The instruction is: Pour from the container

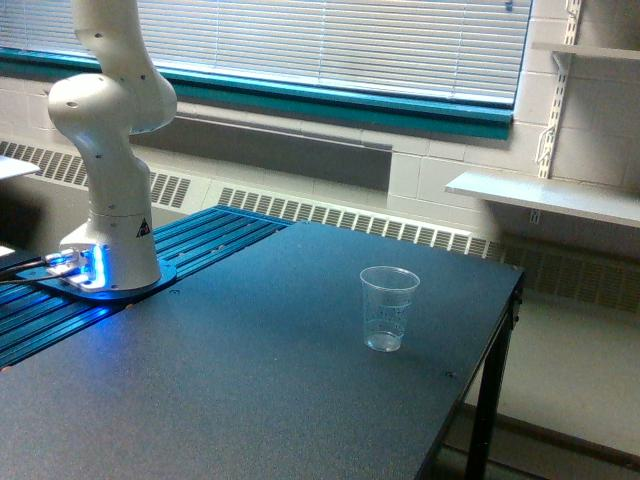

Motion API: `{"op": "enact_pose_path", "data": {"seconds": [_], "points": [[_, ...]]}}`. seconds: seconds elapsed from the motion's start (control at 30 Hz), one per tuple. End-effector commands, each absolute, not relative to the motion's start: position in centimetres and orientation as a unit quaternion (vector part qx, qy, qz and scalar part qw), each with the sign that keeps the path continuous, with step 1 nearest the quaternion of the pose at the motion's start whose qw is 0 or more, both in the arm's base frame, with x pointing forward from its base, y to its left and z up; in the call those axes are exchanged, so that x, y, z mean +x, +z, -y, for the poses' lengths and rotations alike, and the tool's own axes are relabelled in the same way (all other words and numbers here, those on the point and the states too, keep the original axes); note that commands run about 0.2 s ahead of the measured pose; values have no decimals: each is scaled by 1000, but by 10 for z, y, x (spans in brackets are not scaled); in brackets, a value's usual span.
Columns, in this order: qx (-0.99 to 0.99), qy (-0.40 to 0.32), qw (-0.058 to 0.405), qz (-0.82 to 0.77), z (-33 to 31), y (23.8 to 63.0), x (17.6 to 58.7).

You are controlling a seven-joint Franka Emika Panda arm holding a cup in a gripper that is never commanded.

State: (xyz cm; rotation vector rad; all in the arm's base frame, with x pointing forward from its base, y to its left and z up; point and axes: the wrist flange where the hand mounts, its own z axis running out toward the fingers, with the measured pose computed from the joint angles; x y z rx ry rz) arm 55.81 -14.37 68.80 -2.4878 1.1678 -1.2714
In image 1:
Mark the teal window sill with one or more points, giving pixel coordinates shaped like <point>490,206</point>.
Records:
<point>371,109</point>

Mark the black table leg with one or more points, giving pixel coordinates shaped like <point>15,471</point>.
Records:
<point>488,399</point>

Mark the lower white wall shelf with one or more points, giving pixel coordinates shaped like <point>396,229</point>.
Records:
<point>554,196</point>

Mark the blue slotted aluminium rail plate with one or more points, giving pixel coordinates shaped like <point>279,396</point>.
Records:
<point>35,317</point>

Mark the white object at left edge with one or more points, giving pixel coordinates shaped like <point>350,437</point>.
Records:
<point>12,168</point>

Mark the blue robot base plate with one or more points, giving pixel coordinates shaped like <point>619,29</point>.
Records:
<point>35,277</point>

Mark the white window blinds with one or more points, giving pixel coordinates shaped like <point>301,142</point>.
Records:
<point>454,51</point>

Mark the baseboard radiator heater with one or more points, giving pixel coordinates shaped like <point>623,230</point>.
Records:
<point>575,276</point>

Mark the white wall shelf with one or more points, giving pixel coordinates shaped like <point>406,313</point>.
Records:
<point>585,51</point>
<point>554,196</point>

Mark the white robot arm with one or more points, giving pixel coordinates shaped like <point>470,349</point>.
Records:
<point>98,113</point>

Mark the upper white wall shelf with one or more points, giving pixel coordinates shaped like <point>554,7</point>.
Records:
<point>585,51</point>

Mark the white shelf bracket rail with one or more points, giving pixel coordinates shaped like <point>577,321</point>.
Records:
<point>562,59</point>

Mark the clear empty plastic cup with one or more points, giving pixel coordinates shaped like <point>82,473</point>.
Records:
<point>387,298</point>

